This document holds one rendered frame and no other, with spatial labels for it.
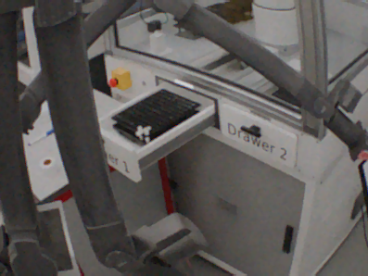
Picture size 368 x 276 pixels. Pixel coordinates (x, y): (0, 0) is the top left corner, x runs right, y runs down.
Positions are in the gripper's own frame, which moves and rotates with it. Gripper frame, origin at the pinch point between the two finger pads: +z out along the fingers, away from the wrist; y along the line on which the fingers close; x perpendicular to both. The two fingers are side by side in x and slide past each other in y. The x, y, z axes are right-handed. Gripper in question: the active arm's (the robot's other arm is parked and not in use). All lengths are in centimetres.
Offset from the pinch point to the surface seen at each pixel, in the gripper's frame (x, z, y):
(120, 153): 54, -48, 22
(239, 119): 33, -23, 36
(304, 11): -12.8, -33.0, 21.4
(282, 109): 18.3, -18.0, 28.0
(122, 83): 63, -55, 69
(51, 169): 81, -64, 27
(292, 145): 23.5, -10.0, 23.5
